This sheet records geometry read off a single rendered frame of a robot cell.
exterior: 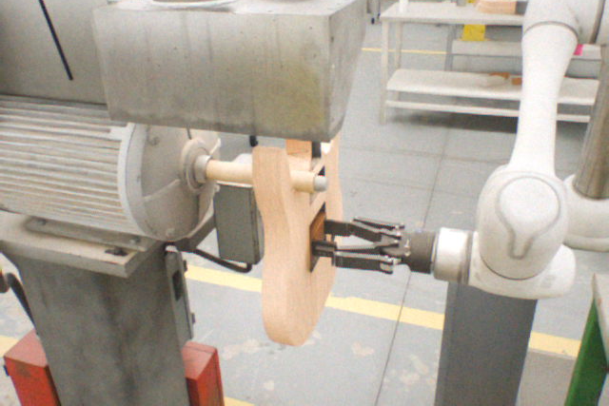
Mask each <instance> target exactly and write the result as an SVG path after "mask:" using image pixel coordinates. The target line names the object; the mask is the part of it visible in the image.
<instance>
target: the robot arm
mask: <svg viewBox="0 0 609 406"><path fill-rule="evenodd" d="M582 44H596V45H600V51H599V52H601V54H600V57H601V59H602V61H604V62H603V63H605V64H603V68H602V71H601V75H600V78H599V84H598V88H597V92H596V96H595V100H594V103H593V106H592V110H591V114H590V118H589V121H588V125H587V129H586V133H585V137H584V140H583V144H582V148H581V152H580V157H579V161H578V165H577V169H576V172H575V174H574V175H572V176H570V177H568V178H567V179H566V180H565V181H564V182H562V181H561V180H560V179H558V178H557V177H556V176H555V173H554V148H555V129H556V113H557V100H558V95H559V90H560V84H561V81H562V78H563V76H564V73H565V71H566V69H567V66H568V64H569V61H570V59H571V57H572V55H573V52H574V50H575V48H576V45H582ZM521 47H522V68H523V75H522V92H521V105H520V116H519V125H518V135H517V140H516V144H515V148H514V151H513V155H512V158H511V161H510V163H509V164H506V165H503V166H500V167H499V168H497V169H496V170H495V171H494V172H493V173H492V174H491V176H490V177H489V179H488V180H487V182H486V184H485V186H484V188H483V190H482V192H481V195H480V199H479V204H478V210H477V219H476V228H475V229H474V231H470V230H459V229H451V228H444V227H443V228H441V229H440V232H439V235H437V234H436V231H434V230H427V229H420V228H416V229H415V230H414V232H413V235H412V234H408V233H406V232H404V227H405V224H404V223H401V222H383V221H378V220H372V219H368V218H363V217H357V216H355V217H353V220H352V221H347V222H344V221H337V220H330V219H324V234H326V235H333V236H340V237H346V236H347V237H350V236H351V235H352V236H355V237H357V238H360V239H363V240H366V241H369V242H373V244H361V245H337V243H336V242H330V241H322V240H315V239H312V240H311V255H312V256H319V257H326V258H331V259H333V260H334V262H335V267H340V268H349V269H359V270H368V271H378V272H382V273H385V274H387V275H391V274H393V267H394V266H395V265H401V264H405V265H407V266H408V269H409V271H411V272H417V273H423V274H428V275H431V272H432V271H433V272H434V277H435V279H436V280H444V281H450V282H455V283H460V284H467V285H471V286H475V287H478V288H480V289H481V290H483V291H486V292H490V293H494V294H498V295H503V296H508V297H514V298H522V299H531V300H540V299H552V298H558V297H563V296H565V295H566V294H567V293H568V292H569V291H570V289H571V287H572V284H573V281H574V278H575V273H576V260H575V256H574V253H573V252H572V250H571V249H569V248H574V249H579V250H585V251H593V252H609V0H529V2H528V5H527V8H526V12H525V15H524V19H523V24H522V41H521ZM392 229H393V231H392ZM568 247H569V248H568ZM378 249H379V255H380V256H378ZM341 251H342V252H341ZM468 269H469V272H468ZM467 277H468V280H467Z"/></svg>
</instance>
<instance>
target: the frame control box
mask: <svg viewBox="0 0 609 406"><path fill-rule="evenodd" d="M233 163H235V164H249V165H252V155H247V154H241V155H240V156H239V157H238V158H237V159H235V160H234V161H233ZM217 185H219V186H220V189H219V191H218V192H214V195H213V198H212V201H213V210H214V218H215V226H216V234H217V243H218V250H219V257H216V256H214V255H212V254H210V253H208V252H206V251H204V250H202V249H200V248H198V247H196V249H195V250H194V251H193V252H192V253H193V254H195V255H198V256H200V257H202V258H204V259H207V260H209V261H212V262H214V263H217V264H219V265H221V266H223V267H225V268H227V269H229V270H232V271H235V272H238V273H242V274H247V273H249V272H250V271H251V270H252V264H253V265H257V264H258V263H259V261H260V260H261V259H262V258H263V256H264V255H265V231H264V225H263V220H262V216H261V212H260V210H259V207H258V205H257V203H256V199H255V195H254V190H253V185H249V184H236V183H229V182H221V181H217ZM168 246H171V245H165V244H163V247H164V253H165V258H166V257H167V253H168V251H167V247H168ZM225 260H228V261H225ZM229 261H237V262H242V263H245V264H246V267H242V266H239V265H236V264H234V263H231V262H229Z"/></svg>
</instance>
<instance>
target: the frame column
mask: <svg viewBox="0 0 609 406"><path fill-rule="evenodd" d="M0 253H1V254H2V255H3V256H4V257H5V258H7V259H8V260H9V261H10V262H11V263H12V264H13V265H14V266H15V267H16V268H17V271H18V274H19V277H20V280H21V282H22V286H23V289H24V292H25V295H26V298H27V301H28V304H29V309H30V311H31V314H32V317H33V321H34V324H35V327H36V330H37V333H38V336H39V339H40V341H41V344H42V347H43V350H44V353H45V357H46V360H47V363H48V366H49V370H50V373H51V376H52V379H53V382H54V385H55V388H56V392H57V395H58V397H59V400H60V403H61V406H190V402H189V396H188V390H187V380H186V375H185V369H184V363H183V358H182V352H181V347H180V341H179V336H178V330H177V324H176V318H175V314H174V308H173V302H172V296H171V291H170V286H169V280H168V274H167V264H166V259H165V253H164V247H163V245H161V246H160V247H159V248H158V249H157V250H156V251H155V252H154V253H153V254H152V255H151V256H150V257H149V258H148V259H146V260H145V261H144V262H143V263H142V264H141V265H140V266H139V267H138V268H137V269H136V270H135V271H134V272H133V273H132V274H131V275H130V276H129V277H128V278H124V277H119V276H114V275H110V274H106V273H101V272H96V271H92V270H87V269H83V268H78V267H73V266H68V265H64V264H59V263H55V262H50V261H42V260H37V259H33V258H28V257H24V256H19V255H14V254H10V253H6V252H1V251H0Z"/></svg>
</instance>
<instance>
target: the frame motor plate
mask: <svg viewBox="0 0 609 406"><path fill-rule="evenodd" d="M34 219H35V216H31V215H26V214H13V213H8V212H2V211H0V251H1V252H6V253H10V254H14V255H19V256H24V257H28V258H33V259H37V260H42V261H50V262H55V263H59V264H64V265H68V266H73V267H78V268H83V269H87V270H92V271H96V272H101V273H106V274H110V275H114V276H119V277H124V278H128V277H129V276H130V275H131V274H132V273H133V272H134V271H135V270H136V269H137V268H138V267H139V266H140V265H141V264H142V263H143V262H144V261H145V260H146V259H148V258H149V257H150V256H151V255H152V254H153V253H154V252H155V251H156V250H157V249H158V248H159V247H160V246H161V245H162V244H163V243H164V242H165V241H161V240H157V241H156V242H155V243H154V244H153V245H152V246H151V247H150V248H149V249H148V250H147V251H140V250H135V249H129V248H125V247H120V246H115V245H109V244H104V243H99V242H91V241H85V240H79V239H74V238H70V237H64V236H59V235H54V234H50V233H44V232H39V231H34V230H29V229H27V224H28V223H30V222H32V221H33V220H34Z"/></svg>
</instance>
